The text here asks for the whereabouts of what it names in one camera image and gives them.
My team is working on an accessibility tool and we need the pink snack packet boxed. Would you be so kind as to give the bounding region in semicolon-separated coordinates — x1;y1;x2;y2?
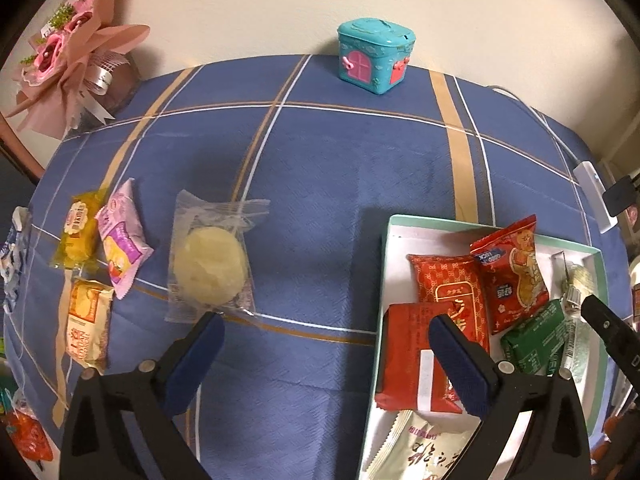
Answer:
94;177;155;301

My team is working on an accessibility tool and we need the black device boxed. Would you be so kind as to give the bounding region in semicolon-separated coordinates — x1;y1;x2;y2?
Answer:
602;174;640;219

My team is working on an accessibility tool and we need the green snack packet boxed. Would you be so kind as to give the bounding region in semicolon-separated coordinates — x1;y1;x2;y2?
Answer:
500;299;568;377

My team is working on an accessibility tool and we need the teal shallow box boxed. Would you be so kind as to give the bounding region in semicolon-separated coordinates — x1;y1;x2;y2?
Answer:
359;214;614;480

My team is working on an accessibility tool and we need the white packet with orange print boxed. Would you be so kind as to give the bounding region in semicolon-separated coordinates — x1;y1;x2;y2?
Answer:
361;409;488;480

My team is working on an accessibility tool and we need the clear packet with white pastry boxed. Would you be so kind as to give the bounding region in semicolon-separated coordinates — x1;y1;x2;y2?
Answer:
164;189;271;325

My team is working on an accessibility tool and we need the plain red snack packet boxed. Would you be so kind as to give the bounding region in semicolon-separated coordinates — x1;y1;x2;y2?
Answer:
374;302;466;414

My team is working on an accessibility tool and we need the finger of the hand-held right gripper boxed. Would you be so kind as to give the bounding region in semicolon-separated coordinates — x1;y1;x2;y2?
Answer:
581;294;640;387

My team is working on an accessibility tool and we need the white cable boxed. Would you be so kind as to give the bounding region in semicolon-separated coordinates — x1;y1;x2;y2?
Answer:
491;85;585;165

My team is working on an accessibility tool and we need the red gingerbread snack packet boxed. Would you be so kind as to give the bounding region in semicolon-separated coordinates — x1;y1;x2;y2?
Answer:
469;215;551;336

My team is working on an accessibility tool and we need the teal toy house box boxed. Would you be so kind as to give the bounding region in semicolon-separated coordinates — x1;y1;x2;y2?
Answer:
336;18;417;97

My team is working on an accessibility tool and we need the blue and white packet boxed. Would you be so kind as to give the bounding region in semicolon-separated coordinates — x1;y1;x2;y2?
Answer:
0;206;32;317

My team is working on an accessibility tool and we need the red orange plastic bag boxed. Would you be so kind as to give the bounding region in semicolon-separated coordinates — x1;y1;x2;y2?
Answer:
4;402;55;463

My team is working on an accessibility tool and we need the pink flower bouquet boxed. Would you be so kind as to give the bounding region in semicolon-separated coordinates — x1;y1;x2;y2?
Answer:
4;0;152;140

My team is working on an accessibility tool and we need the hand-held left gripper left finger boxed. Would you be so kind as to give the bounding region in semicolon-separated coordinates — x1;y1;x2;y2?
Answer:
59;311;227;480

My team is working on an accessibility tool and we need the red patterned cake packet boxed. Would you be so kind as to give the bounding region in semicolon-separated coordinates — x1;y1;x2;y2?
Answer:
407;253;493;356

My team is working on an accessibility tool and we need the white power strip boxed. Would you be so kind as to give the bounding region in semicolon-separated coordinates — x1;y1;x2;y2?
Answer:
572;159;620;235

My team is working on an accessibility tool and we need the brown round container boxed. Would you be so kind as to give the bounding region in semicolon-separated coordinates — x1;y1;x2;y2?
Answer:
82;55;145;128

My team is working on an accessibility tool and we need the blue plaid tablecloth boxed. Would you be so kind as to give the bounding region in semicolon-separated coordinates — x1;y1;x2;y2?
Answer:
2;53;633;480

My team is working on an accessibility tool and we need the yellow snack packet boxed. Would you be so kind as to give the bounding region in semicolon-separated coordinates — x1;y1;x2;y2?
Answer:
51;187;110;270

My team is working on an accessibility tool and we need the cream bread packet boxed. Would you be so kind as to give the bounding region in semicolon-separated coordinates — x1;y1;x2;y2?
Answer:
64;278;116;375

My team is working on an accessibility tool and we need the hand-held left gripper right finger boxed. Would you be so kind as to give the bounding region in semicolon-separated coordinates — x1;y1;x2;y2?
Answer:
429;315;597;480

